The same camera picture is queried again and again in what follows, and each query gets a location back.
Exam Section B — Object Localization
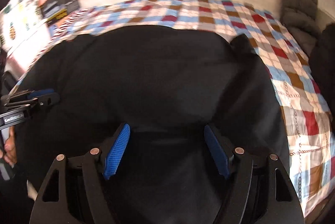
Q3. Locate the red white striped cloth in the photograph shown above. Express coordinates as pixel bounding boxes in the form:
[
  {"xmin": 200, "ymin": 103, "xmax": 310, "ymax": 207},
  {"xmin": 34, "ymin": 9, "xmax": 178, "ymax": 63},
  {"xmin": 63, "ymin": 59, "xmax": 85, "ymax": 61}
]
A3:
[{"xmin": 48, "ymin": 9, "xmax": 89, "ymax": 40}]

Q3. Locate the grey quilted cushion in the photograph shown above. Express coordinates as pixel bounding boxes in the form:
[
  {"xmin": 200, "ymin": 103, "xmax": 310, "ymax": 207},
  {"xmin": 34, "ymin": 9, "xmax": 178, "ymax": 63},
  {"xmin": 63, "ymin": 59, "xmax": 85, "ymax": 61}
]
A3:
[{"xmin": 280, "ymin": 0, "xmax": 321, "ymax": 56}]

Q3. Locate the black printed cardboard box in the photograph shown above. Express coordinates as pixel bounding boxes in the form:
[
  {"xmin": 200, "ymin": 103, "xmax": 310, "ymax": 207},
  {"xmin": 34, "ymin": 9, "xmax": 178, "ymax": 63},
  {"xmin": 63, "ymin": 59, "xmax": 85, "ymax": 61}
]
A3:
[{"xmin": 40, "ymin": 0, "xmax": 81, "ymax": 27}]

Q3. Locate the person's left hand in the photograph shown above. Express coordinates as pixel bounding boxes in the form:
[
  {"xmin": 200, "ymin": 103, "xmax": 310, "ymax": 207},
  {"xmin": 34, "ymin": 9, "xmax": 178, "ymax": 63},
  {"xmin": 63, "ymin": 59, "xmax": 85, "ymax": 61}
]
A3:
[{"xmin": 0, "ymin": 127, "xmax": 17, "ymax": 166}]

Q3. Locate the checkered patchwork bed sheet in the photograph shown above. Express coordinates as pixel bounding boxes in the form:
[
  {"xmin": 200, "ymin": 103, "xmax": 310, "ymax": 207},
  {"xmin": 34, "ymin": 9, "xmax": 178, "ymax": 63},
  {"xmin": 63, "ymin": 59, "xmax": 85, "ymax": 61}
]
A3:
[{"xmin": 10, "ymin": 0, "xmax": 335, "ymax": 218}]

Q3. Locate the pineapple print curtain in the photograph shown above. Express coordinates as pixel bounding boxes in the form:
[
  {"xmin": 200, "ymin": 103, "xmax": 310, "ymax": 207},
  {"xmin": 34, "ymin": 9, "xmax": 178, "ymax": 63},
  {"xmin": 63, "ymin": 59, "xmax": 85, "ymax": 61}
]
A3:
[{"xmin": 0, "ymin": 0, "xmax": 52, "ymax": 58}]

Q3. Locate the large black jacket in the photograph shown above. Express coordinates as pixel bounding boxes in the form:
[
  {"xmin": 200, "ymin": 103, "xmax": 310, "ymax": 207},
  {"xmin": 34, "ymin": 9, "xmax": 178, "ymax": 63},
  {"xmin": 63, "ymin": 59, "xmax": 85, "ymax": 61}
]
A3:
[{"xmin": 15, "ymin": 26, "xmax": 290, "ymax": 223}]

